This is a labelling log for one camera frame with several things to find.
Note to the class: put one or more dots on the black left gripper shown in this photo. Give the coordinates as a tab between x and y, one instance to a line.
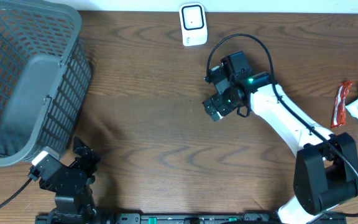
86	153

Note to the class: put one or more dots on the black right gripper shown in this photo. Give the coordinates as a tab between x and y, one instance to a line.
222	107

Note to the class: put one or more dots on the red chocolate bar wrapper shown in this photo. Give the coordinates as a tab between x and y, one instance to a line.
339	111

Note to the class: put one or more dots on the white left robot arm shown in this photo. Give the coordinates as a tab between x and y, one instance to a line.
71	207

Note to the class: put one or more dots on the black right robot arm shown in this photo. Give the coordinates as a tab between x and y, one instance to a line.
326	168

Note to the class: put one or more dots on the white barcode scanner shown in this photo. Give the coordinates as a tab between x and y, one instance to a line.
193	24

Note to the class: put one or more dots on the grey plastic shopping basket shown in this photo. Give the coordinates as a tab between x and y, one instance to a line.
44	77

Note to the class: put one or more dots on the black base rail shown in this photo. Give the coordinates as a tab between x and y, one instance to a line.
136	218

